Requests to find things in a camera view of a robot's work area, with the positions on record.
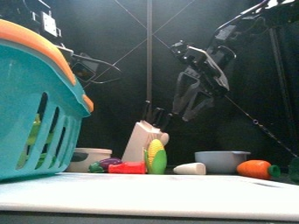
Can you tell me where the white cutting board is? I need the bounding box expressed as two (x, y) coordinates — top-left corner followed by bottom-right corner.
(0, 171), (299, 222)

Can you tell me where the black toy knife handle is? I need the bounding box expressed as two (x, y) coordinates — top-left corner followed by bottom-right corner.
(140, 100), (153, 123)
(160, 113), (175, 133)
(151, 107), (165, 128)

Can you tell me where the white cylindrical toy piece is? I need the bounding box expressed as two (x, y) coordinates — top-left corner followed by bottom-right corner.
(172, 162), (207, 176)

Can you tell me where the grey blue toy pot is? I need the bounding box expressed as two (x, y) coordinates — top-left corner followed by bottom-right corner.
(193, 150), (252, 175)

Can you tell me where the green toy fruit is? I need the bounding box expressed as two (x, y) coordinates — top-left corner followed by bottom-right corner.
(16, 114), (53, 170)

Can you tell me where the diagonal black brace rod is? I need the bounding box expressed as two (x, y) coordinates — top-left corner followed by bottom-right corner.
(224, 95), (299, 158)

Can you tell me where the orange toy carrot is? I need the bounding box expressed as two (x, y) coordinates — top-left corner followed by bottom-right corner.
(236, 159), (282, 180)

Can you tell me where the vertical metal frame pole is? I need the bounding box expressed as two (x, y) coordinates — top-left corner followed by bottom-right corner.
(144, 0), (155, 103)

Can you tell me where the red toy pepper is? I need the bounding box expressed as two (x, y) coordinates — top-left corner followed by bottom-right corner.
(107, 161), (147, 175)

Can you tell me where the purple toy eggplant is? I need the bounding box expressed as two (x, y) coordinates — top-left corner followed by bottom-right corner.
(88, 157), (124, 174)

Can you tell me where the thin black cable loop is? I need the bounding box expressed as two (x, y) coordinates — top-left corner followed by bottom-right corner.
(83, 57), (123, 88)

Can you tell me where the teal plastic basket orange rim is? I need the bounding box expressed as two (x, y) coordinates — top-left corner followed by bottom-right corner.
(0, 18), (95, 181)

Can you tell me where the yellow green toy corn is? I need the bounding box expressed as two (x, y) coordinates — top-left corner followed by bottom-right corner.
(144, 138), (168, 175)

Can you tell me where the white toy knife block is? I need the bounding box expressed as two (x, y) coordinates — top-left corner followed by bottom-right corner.
(120, 120), (171, 164)

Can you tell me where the dark green toy item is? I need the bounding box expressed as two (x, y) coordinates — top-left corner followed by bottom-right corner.
(288, 157), (299, 184)

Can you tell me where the white round bowl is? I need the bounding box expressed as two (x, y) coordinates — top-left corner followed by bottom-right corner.
(64, 147), (113, 173)

